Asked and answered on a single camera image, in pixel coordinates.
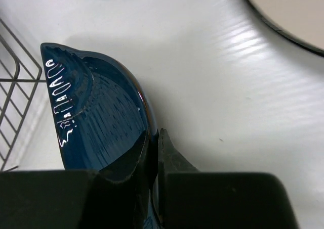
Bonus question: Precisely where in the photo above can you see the grey wire dish rack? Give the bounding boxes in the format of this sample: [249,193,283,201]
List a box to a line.
[1,21,42,172]

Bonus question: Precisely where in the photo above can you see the dark blue leaf plate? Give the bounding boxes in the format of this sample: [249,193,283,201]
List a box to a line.
[40,42,159,228]

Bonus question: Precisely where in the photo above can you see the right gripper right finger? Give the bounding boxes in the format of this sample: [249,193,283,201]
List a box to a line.
[158,129,299,228]

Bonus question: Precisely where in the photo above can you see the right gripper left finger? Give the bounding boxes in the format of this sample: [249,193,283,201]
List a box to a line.
[1,132,149,228]

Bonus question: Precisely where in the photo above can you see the cream tree pattern plate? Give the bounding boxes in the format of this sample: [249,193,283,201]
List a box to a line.
[247,0,323,56]

